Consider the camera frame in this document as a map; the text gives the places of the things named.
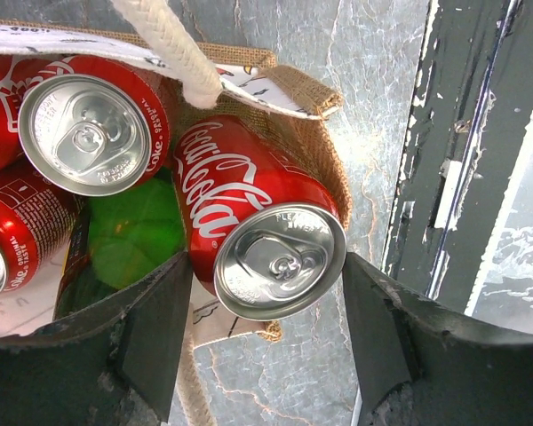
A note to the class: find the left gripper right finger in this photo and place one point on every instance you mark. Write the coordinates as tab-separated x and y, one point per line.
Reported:
420	363

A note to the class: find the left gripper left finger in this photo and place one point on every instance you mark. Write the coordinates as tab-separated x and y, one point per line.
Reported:
100	365

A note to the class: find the green glass bottle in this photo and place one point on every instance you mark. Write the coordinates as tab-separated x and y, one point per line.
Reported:
118	240

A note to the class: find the red cola can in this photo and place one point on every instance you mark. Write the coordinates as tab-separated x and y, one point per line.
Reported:
263	235
15	74
36	218
96	126

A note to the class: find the canvas tote bag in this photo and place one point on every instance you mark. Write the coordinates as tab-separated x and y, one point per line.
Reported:
280	102

